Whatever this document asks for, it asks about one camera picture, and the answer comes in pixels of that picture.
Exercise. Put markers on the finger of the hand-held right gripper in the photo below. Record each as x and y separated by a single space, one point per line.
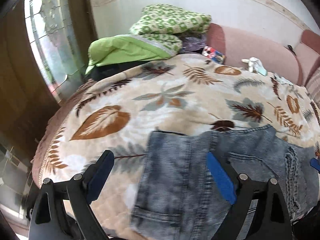
315 165

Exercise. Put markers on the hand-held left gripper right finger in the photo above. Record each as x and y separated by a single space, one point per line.
221 177

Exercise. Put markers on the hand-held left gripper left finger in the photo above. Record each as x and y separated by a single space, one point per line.
98 180

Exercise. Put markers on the grey-blue denim pants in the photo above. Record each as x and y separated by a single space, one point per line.
175 172

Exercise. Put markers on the leaf-print beige blanket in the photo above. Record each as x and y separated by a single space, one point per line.
140 120

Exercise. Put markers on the striped floral cushion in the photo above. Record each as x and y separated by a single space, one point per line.
314 85

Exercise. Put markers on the white glove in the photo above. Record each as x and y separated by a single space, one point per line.
255 65
282 79

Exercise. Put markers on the small black object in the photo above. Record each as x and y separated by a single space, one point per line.
291 50

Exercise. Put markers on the colourful printed packet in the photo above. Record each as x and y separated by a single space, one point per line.
213 54

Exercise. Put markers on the pink sofa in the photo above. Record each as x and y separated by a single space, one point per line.
250 45

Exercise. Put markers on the purple plastic bag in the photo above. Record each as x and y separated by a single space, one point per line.
192 43

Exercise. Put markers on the green patterned quilt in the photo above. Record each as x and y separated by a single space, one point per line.
155 30

